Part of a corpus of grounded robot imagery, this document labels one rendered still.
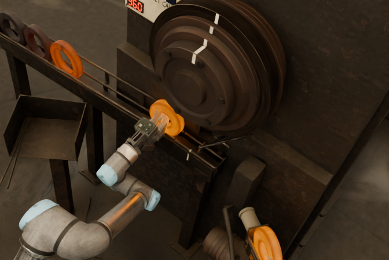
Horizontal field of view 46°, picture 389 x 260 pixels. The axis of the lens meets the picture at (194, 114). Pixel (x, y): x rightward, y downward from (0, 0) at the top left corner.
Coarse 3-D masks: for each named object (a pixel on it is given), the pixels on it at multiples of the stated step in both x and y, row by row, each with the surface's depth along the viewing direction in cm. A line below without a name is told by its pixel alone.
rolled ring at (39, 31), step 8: (32, 24) 207; (24, 32) 211; (32, 32) 205; (40, 32) 203; (32, 40) 214; (40, 40) 204; (48, 40) 204; (32, 48) 215; (48, 48) 205; (48, 56) 207
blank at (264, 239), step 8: (256, 232) 155; (264, 232) 149; (272, 232) 149; (256, 240) 156; (264, 240) 150; (272, 240) 147; (256, 248) 157; (264, 248) 156; (272, 248) 145; (280, 248) 146; (264, 256) 155; (272, 256) 146; (280, 256) 146
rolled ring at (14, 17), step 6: (6, 12) 212; (12, 12) 212; (0, 18) 217; (6, 18) 213; (12, 18) 210; (18, 18) 211; (0, 24) 221; (6, 24) 221; (18, 24) 211; (6, 30) 222; (18, 30) 213; (12, 36) 223; (24, 36) 214; (18, 42) 220; (24, 42) 216
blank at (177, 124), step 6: (156, 102) 176; (162, 102) 175; (150, 108) 181; (156, 108) 178; (162, 108) 176; (168, 108) 173; (150, 114) 183; (168, 114) 175; (174, 114) 173; (174, 120) 175; (180, 120) 175; (168, 126) 180; (174, 126) 177; (180, 126) 175; (168, 132) 181; (174, 132) 179
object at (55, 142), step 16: (32, 96) 181; (16, 112) 179; (32, 112) 188; (48, 112) 188; (64, 112) 187; (80, 112) 187; (16, 128) 181; (32, 128) 187; (48, 128) 187; (64, 128) 188; (80, 128) 177; (16, 144) 181; (32, 144) 182; (48, 144) 182; (64, 144) 182; (80, 144) 181; (64, 160) 193; (64, 176) 199; (64, 192) 209; (64, 208) 220; (80, 208) 230
